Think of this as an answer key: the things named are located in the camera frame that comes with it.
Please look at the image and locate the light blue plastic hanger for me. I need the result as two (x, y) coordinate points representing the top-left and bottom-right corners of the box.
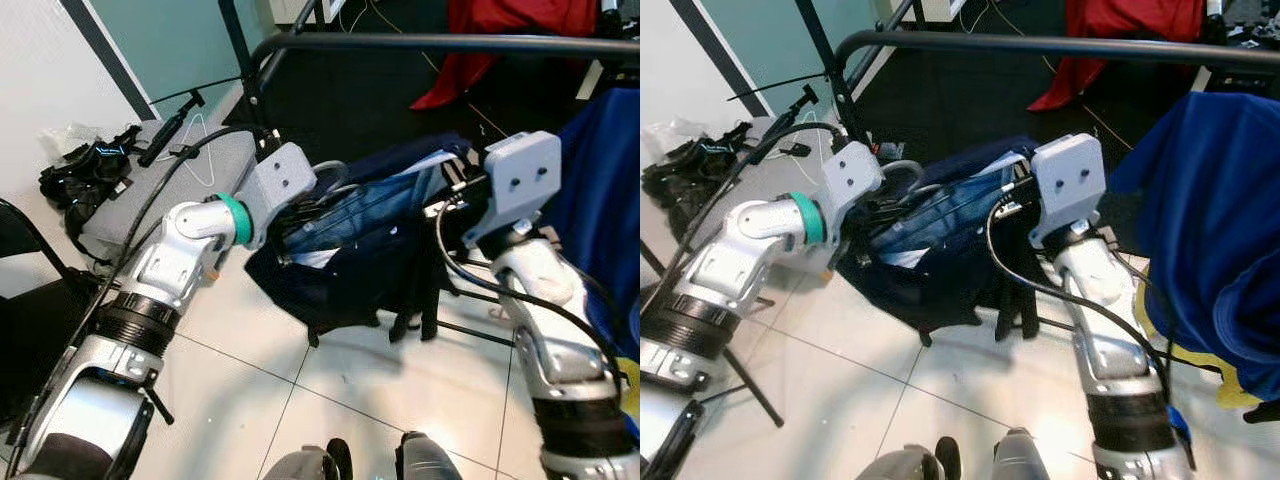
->
(880, 158), (926, 191)
(312, 158), (353, 196)

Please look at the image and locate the navy jacket with blue lining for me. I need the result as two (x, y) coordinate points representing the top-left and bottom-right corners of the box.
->
(833, 135), (1049, 346)
(245, 135), (483, 346)

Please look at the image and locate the grey cushioned seat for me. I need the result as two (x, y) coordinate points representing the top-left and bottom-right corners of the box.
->
(690, 118), (851, 276)
(78, 120), (261, 266)

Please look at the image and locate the royal blue garment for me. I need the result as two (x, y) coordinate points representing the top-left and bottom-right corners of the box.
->
(545, 88), (641, 361)
(1108, 92), (1280, 403)

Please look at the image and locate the black metal clothes rack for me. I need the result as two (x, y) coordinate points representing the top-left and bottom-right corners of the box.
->
(218, 0), (641, 349)
(795, 0), (1280, 346)

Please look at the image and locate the red garment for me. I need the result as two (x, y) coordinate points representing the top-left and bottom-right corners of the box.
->
(410, 0), (601, 111)
(1030, 0), (1208, 113)

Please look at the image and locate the clear plastic bag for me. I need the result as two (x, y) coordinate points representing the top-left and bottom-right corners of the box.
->
(645, 118), (706, 151)
(42, 122), (96, 153)

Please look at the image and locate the grey robot left leg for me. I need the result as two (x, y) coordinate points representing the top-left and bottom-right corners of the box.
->
(848, 436), (963, 480)
(262, 438), (353, 480)

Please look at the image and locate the grey robot leg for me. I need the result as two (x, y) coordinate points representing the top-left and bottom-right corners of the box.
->
(993, 428), (1053, 480)
(395, 430), (468, 480)
(262, 438), (353, 480)
(848, 436), (963, 480)

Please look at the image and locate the grey robot right leg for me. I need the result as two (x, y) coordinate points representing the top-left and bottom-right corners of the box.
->
(993, 428), (1053, 480)
(395, 430), (468, 480)

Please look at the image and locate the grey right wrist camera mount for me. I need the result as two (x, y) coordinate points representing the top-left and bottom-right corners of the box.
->
(1030, 133), (1109, 251)
(463, 132), (563, 251)

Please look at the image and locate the black handle stick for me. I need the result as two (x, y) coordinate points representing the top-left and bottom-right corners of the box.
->
(745, 85), (821, 166)
(137, 90), (206, 169)

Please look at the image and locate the black strappy footwear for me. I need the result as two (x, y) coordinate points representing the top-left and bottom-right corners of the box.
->
(642, 122), (758, 213)
(38, 125), (143, 239)

